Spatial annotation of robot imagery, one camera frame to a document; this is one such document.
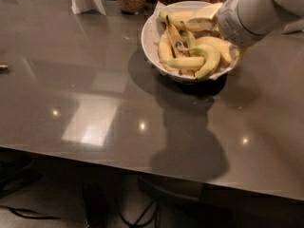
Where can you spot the small front yellow banana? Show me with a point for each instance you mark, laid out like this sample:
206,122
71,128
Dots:
191,63

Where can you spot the curved front yellow banana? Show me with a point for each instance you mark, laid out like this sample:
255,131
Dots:
211,56

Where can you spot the stickered spotted banana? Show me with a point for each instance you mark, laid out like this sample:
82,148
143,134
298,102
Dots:
176,42

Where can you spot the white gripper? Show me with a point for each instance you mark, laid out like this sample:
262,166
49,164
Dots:
234,23

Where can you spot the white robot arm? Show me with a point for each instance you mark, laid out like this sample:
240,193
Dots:
282,12

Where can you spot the white bowl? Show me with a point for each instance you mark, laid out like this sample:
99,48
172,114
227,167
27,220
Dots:
154,28

